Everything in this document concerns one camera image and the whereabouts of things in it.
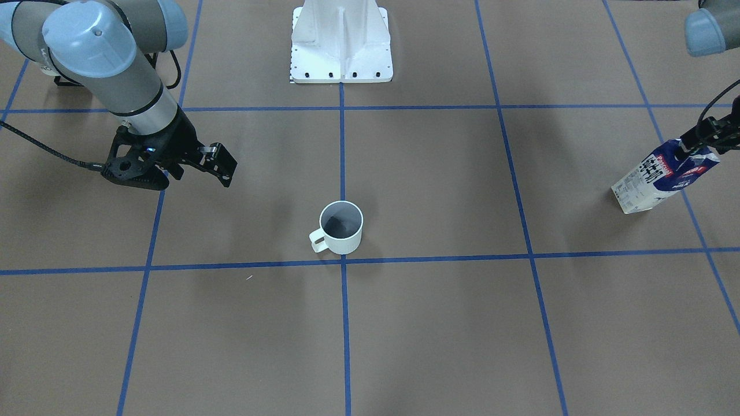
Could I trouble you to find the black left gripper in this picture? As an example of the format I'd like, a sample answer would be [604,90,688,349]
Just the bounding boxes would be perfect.
[679,113,739,157]

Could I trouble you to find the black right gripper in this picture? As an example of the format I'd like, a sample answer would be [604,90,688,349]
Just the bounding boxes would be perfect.
[122,106,238,188]

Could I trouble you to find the blue white milk carton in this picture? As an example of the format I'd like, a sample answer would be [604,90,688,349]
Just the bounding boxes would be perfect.
[611,139,720,214]

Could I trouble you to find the white handled mug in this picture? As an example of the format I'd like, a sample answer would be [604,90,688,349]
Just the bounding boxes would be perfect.
[309,200,364,255]

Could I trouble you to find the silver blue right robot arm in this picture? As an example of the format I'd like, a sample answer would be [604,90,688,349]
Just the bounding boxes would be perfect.
[2,1,237,191]

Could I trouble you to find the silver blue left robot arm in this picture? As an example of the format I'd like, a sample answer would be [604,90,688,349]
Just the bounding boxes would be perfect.
[676,1,739,159]

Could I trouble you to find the brown paper table cover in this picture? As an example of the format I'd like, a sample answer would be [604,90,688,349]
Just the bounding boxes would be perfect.
[1,1,739,415]

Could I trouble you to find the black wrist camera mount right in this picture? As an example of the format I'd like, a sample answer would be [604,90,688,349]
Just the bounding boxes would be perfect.
[101,126,170,191]

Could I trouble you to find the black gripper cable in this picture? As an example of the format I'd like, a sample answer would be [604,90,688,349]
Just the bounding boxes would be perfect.
[0,118,108,172]

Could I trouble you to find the white camera mast base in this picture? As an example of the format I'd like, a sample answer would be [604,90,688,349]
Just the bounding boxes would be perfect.
[289,1,394,84]

